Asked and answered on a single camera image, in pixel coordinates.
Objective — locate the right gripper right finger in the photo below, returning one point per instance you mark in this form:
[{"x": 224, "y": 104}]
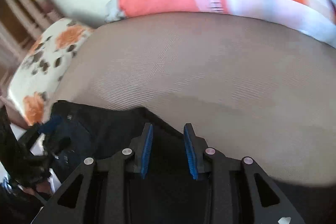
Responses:
[{"x": 195, "y": 147}]

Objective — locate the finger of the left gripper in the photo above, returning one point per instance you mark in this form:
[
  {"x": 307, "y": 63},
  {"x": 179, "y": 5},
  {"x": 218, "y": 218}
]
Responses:
[{"x": 50, "y": 126}]

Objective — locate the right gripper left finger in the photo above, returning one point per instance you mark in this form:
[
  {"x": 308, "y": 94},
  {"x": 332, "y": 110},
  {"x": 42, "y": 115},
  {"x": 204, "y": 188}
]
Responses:
[{"x": 141, "y": 150}]

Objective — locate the black denim pants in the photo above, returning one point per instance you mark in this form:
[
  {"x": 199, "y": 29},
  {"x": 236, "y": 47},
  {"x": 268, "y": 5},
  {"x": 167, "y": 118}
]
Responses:
[{"x": 91, "y": 131}]

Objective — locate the floral orange white pillow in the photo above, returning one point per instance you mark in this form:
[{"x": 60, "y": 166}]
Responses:
[{"x": 40, "y": 73}]

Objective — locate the beige bed sheet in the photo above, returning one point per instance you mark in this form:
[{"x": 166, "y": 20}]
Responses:
[{"x": 249, "y": 87}]

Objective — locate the wooden slatted furniture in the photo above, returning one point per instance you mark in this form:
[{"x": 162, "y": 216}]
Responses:
[{"x": 22, "y": 22}]

